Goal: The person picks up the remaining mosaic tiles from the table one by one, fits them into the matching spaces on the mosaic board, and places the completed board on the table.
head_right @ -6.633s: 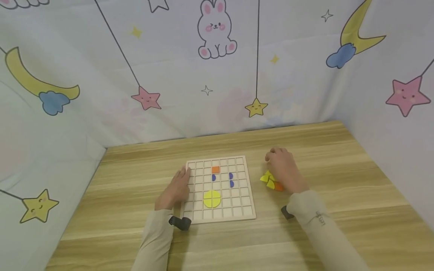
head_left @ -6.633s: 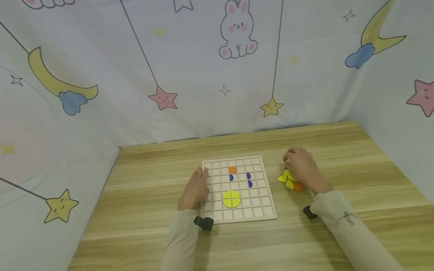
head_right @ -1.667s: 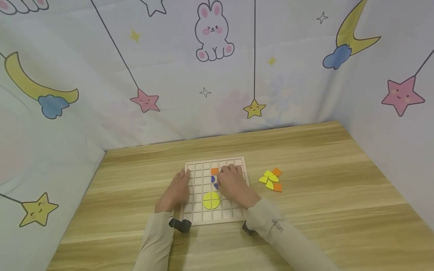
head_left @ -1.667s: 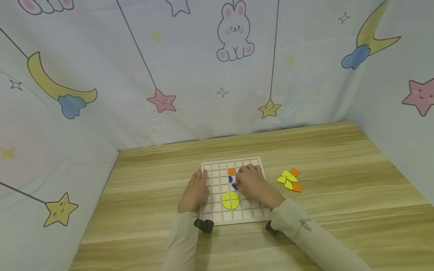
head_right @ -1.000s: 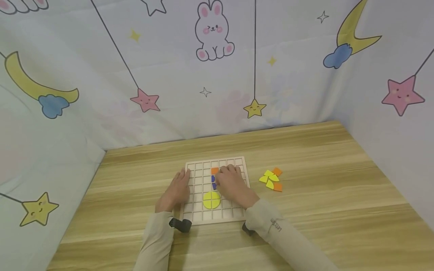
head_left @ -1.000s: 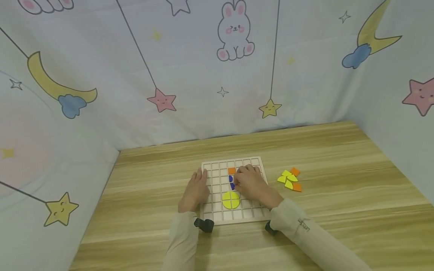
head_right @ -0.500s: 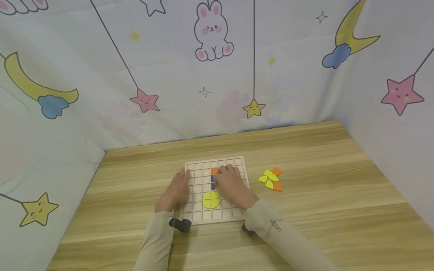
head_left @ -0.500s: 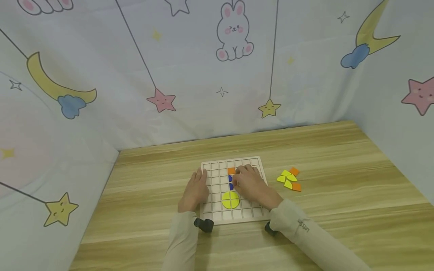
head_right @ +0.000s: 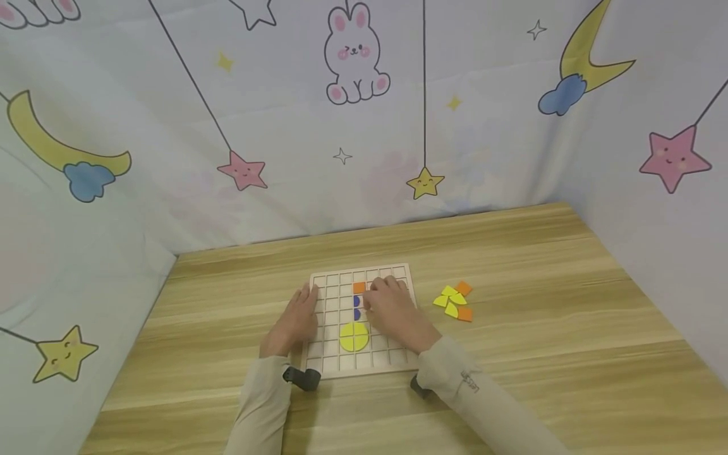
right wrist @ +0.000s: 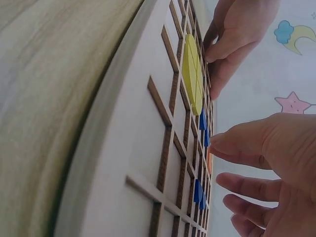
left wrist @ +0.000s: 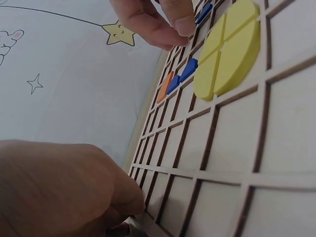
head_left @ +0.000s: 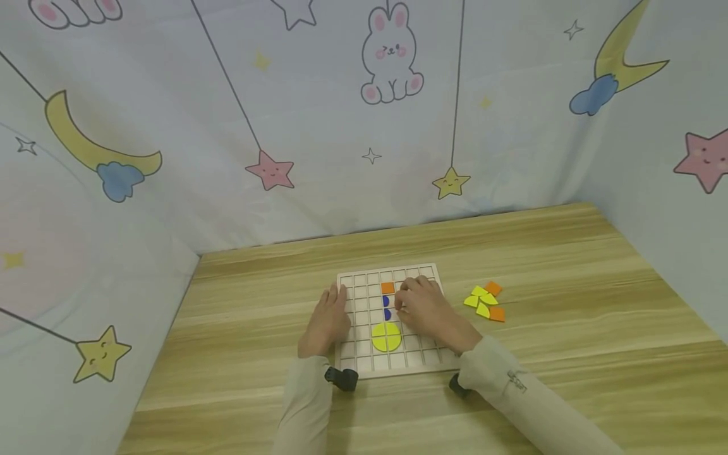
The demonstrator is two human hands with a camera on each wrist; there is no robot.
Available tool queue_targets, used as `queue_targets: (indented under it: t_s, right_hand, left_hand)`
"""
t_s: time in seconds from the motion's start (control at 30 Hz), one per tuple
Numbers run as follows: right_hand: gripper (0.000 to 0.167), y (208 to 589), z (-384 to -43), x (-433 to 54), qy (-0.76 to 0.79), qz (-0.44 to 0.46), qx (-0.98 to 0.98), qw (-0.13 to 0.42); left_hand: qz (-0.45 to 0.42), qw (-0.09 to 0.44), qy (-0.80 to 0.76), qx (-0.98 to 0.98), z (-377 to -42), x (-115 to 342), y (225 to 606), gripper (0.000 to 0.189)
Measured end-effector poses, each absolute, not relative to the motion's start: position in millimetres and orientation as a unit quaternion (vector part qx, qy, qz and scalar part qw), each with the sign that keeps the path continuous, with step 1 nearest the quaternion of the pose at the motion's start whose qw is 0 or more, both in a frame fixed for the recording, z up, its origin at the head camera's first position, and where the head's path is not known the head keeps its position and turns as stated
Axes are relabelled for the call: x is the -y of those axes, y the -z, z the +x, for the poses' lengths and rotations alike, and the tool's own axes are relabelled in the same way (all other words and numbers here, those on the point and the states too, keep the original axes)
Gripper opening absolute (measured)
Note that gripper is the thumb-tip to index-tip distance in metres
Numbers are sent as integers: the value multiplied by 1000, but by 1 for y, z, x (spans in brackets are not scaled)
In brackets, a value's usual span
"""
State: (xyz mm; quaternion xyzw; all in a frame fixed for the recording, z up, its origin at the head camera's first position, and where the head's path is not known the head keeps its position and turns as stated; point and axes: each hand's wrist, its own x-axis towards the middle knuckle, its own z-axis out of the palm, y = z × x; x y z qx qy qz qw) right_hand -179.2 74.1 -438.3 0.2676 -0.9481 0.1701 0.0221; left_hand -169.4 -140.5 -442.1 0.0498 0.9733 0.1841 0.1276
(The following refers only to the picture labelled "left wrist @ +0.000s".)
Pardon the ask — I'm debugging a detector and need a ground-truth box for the wooden grid board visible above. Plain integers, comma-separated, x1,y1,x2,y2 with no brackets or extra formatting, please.
123,0,316,237

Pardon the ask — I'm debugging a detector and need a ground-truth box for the person's left hand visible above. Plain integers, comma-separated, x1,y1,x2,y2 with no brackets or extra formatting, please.
0,139,149,237

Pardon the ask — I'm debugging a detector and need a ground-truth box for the yellow quarter circle piece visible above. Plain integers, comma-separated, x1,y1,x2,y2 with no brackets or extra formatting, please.
197,13,228,65
223,0,261,40
213,21,261,97
193,49,221,102

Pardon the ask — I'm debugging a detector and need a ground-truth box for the blue flat piece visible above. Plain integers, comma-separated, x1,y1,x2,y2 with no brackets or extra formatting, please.
166,75,182,96
179,58,199,83
195,2,213,25

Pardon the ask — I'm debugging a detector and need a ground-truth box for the orange flat piece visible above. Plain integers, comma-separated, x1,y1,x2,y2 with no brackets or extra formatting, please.
156,71,175,104

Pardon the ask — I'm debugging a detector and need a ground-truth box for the person's right hand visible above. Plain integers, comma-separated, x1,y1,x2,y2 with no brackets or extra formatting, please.
109,0,196,51

